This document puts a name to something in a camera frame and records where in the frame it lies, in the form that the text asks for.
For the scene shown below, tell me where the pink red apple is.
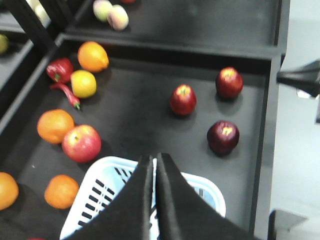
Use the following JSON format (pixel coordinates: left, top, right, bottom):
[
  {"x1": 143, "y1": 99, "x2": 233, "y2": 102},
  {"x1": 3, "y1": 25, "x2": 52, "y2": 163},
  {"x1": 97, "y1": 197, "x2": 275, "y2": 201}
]
[{"x1": 61, "y1": 124, "x2": 102, "y2": 163}]

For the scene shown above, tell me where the orange fruit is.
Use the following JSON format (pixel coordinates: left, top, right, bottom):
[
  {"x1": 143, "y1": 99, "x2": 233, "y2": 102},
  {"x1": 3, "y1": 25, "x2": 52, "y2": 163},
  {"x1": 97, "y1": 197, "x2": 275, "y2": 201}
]
[
  {"x1": 44, "y1": 174, "x2": 80, "y2": 210},
  {"x1": 0, "y1": 172, "x2": 19, "y2": 211},
  {"x1": 36, "y1": 108, "x2": 75, "y2": 144}
]

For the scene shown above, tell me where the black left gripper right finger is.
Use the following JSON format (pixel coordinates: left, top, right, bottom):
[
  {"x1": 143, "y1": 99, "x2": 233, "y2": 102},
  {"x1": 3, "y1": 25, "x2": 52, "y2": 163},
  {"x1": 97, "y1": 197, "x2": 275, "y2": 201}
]
[{"x1": 156, "y1": 153, "x2": 255, "y2": 240}]

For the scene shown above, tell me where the orange fruit front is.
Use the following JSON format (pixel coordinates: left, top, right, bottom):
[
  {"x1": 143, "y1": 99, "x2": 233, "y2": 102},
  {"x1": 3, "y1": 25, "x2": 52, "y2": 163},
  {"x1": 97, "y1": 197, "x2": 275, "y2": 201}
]
[{"x1": 44, "y1": 174, "x2": 80, "y2": 210}]

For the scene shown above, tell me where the orange fruit middle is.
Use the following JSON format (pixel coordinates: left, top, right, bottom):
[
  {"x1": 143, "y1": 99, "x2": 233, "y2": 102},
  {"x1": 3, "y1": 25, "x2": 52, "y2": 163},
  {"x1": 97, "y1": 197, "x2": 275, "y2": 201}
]
[{"x1": 36, "y1": 108, "x2": 75, "y2": 144}]

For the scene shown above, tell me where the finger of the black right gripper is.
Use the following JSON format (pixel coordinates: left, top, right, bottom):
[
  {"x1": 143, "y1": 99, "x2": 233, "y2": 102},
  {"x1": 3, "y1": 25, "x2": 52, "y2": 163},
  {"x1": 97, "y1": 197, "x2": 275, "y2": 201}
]
[{"x1": 276, "y1": 59, "x2": 320, "y2": 98}]

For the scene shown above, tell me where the red apple near fingers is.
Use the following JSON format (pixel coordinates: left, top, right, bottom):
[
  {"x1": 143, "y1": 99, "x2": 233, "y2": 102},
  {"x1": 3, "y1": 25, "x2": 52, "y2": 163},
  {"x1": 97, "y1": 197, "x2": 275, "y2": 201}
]
[{"x1": 169, "y1": 84, "x2": 197, "y2": 116}]

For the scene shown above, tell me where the yellow lemon fruit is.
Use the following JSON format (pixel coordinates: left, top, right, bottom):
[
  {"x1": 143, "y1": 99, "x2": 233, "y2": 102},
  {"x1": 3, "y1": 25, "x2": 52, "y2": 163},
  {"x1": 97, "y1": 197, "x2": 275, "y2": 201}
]
[{"x1": 70, "y1": 70, "x2": 97, "y2": 99}]

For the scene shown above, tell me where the pale peach front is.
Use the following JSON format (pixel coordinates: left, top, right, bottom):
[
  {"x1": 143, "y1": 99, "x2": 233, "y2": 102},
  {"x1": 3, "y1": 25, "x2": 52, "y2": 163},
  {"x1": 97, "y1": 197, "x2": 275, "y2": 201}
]
[{"x1": 107, "y1": 4, "x2": 129, "y2": 31}]

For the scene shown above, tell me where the orange fruit left rear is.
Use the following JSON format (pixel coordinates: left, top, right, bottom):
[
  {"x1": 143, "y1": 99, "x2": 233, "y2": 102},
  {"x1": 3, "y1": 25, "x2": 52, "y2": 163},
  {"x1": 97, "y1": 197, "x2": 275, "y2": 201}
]
[{"x1": 0, "y1": 172, "x2": 19, "y2": 211}]

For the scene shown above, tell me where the black wooden produce stand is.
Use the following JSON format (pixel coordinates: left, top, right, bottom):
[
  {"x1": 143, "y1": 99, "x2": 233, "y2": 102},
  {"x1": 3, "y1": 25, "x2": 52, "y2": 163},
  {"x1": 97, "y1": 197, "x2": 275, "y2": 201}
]
[{"x1": 0, "y1": 0, "x2": 290, "y2": 240}]

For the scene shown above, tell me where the dark red apple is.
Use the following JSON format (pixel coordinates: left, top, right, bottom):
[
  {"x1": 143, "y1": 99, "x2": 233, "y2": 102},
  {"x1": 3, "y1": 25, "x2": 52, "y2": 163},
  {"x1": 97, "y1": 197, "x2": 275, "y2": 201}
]
[{"x1": 206, "y1": 120, "x2": 240, "y2": 156}]

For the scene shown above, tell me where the pale peach rear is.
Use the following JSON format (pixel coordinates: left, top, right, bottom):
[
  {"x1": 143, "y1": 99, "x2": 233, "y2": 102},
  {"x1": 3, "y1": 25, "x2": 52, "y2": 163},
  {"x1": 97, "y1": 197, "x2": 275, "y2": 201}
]
[{"x1": 92, "y1": 0, "x2": 113, "y2": 22}]

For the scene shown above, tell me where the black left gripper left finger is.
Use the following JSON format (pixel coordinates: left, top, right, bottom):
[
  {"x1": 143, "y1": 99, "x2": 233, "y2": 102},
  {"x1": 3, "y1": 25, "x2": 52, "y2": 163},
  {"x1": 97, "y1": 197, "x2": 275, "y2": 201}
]
[{"x1": 65, "y1": 155, "x2": 154, "y2": 240}]

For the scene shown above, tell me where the orange with navel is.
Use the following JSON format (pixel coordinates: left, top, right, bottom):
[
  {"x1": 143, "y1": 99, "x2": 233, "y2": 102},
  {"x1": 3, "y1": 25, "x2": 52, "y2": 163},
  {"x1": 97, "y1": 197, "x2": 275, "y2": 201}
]
[{"x1": 77, "y1": 41, "x2": 109, "y2": 73}]

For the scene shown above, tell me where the pale peach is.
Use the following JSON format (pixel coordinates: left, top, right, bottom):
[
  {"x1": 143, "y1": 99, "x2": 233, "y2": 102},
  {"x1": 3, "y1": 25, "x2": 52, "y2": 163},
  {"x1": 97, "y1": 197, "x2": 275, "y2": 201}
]
[
  {"x1": 107, "y1": 4, "x2": 129, "y2": 31},
  {"x1": 92, "y1": 0, "x2": 113, "y2": 22}
]

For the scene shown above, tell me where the light blue plastic basket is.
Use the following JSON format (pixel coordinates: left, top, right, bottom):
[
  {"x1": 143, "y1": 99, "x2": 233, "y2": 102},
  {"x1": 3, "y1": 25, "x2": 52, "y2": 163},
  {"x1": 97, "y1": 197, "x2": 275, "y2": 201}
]
[{"x1": 59, "y1": 156, "x2": 226, "y2": 240}]

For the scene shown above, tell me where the red bell pepper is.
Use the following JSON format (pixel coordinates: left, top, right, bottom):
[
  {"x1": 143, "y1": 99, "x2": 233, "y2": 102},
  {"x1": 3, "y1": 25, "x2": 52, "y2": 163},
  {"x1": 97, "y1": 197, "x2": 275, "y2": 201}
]
[{"x1": 46, "y1": 57, "x2": 74, "y2": 84}]

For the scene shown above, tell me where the red apple lower right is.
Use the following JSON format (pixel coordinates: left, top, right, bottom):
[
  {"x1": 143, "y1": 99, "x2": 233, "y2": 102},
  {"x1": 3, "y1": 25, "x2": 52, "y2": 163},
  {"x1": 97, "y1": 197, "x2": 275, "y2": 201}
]
[{"x1": 215, "y1": 66, "x2": 244, "y2": 100}]

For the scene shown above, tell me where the red chili pepper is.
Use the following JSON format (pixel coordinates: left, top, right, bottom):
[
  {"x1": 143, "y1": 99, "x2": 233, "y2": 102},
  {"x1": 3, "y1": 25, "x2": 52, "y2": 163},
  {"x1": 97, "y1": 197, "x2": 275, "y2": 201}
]
[{"x1": 50, "y1": 82, "x2": 81, "y2": 110}]

